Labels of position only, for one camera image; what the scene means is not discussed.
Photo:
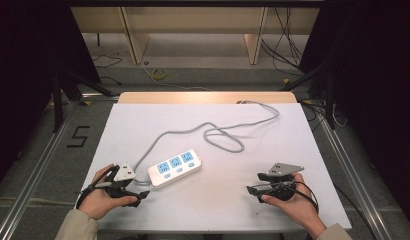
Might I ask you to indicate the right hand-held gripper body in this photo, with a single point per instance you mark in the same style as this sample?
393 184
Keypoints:
279 170

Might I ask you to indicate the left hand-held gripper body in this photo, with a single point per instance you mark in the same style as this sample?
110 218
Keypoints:
123 173

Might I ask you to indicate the white power strip blue sockets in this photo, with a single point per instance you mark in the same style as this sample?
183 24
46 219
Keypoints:
174 170

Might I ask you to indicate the person's left hand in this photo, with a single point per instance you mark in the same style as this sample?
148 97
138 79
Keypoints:
99 200

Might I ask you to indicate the person's right hand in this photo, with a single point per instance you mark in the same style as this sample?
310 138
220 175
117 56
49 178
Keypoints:
299 206

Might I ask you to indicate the white table cover sheet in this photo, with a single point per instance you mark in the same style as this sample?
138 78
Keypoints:
206 200

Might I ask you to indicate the black metal stand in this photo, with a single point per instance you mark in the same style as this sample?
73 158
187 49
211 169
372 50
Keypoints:
330 100
58 100

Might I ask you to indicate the yellow tape roll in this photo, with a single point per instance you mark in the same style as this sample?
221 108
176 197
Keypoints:
159 74

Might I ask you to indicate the black curtain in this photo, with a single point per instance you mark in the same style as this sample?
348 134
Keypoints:
29 66
376 83

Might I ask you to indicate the light wooden bench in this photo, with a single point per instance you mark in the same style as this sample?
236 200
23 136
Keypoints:
193 20

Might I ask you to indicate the aluminium floor rail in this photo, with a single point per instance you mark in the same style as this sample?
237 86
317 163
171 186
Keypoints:
356 180
36 170

